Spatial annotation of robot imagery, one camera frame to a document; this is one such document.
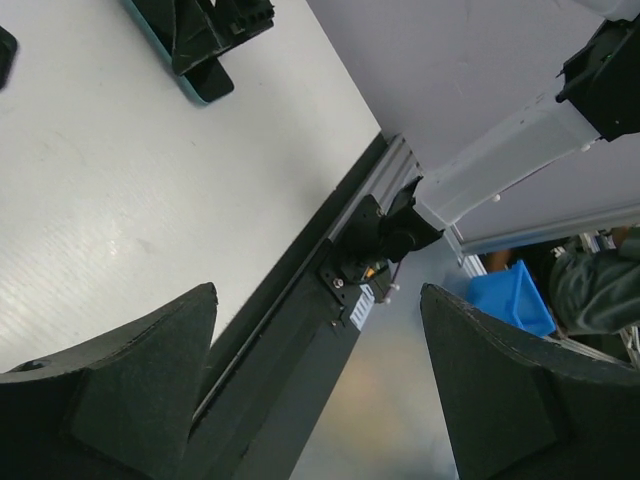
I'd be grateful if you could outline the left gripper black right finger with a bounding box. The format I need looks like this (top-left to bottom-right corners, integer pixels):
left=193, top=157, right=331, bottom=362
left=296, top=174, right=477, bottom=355
left=420, top=284, right=639, bottom=479

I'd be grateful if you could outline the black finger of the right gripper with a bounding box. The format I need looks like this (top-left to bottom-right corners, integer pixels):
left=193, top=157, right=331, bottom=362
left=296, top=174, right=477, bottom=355
left=210, top=0, right=275, bottom=50
left=171, top=0, right=221, bottom=76

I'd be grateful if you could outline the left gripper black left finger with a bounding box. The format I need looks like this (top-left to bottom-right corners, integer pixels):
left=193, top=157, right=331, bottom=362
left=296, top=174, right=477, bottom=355
left=1, top=283, right=217, bottom=479

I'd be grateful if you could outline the black smartphone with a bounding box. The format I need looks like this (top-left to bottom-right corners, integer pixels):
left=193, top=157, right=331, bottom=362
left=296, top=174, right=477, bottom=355
left=123, top=1, right=234, bottom=105

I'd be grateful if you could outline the black phone stand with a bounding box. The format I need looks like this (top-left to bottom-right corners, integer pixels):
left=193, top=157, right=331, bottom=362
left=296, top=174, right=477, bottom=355
left=0, top=27, right=19, bottom=90

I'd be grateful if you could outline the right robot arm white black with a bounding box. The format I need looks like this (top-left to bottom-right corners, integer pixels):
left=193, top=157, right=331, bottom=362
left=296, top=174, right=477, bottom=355
left=154, top=1, right=639, bottom=266

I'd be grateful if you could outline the blue plastic bin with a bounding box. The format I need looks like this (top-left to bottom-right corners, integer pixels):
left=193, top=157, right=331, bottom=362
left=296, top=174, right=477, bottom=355
left=466, top=261, right=556, bottom=337

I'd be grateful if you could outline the person in dark clothing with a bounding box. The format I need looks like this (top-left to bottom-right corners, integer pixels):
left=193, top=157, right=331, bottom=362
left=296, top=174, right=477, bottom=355
left=484, top=225, right=639, bottom=336

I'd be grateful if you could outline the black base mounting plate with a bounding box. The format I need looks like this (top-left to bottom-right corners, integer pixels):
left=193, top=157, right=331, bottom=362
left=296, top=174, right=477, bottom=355
left=178, top=136, right=402, bottom=479

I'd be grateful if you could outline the right aluminium corner post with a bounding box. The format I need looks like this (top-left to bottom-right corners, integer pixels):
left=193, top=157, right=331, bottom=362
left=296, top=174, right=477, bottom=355
left=444, top=200, right=639, bottom=259

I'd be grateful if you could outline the right white cable duct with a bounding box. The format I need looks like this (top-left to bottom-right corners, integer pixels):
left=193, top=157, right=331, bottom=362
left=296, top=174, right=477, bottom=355
left=349, top=284, right=375, bottom=331

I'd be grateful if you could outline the aluminium frame rail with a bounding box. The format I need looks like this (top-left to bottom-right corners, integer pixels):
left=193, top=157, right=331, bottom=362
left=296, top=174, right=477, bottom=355
left=327, top=134, right=421, bottom=241

